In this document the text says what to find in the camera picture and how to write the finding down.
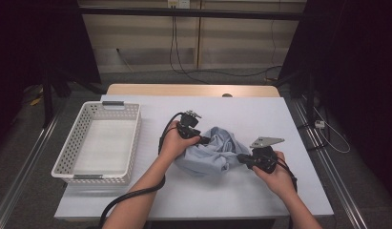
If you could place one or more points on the grey table grommet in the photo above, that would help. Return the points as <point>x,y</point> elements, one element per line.
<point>227,95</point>

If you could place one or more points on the white wall socket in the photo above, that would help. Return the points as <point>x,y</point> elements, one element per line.
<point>183,4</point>

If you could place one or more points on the white power adaptor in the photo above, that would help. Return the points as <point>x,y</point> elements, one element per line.
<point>319,124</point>

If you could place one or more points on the thin dark rod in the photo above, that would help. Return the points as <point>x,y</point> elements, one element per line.
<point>123,58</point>

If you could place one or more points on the light blue tank top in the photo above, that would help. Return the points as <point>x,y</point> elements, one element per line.
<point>209,156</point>

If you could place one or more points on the aluminium floor rail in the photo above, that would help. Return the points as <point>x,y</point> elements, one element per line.
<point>340,187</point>
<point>15,191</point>

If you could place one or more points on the person's right hand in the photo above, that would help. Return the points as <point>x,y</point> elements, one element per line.
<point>279,183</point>

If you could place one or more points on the yellow tape strip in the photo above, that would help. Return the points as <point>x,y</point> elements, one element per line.
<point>35,101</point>

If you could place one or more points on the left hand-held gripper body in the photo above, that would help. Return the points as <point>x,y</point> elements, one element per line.
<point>188,127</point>

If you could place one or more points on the person's left hand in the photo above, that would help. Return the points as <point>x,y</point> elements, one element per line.
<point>173,146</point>

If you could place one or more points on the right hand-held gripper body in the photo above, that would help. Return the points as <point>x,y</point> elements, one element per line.
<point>265,157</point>

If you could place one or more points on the white table mat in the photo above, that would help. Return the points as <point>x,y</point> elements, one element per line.
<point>279,111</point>

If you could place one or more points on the black curtain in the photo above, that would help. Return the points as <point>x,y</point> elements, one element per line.
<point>359,63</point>
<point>25,38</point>

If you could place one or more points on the white perforated plastic basket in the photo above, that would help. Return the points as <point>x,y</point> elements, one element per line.
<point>104,143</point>

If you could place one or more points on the black metal stand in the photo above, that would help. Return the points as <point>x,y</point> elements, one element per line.
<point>310,95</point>
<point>47,105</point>

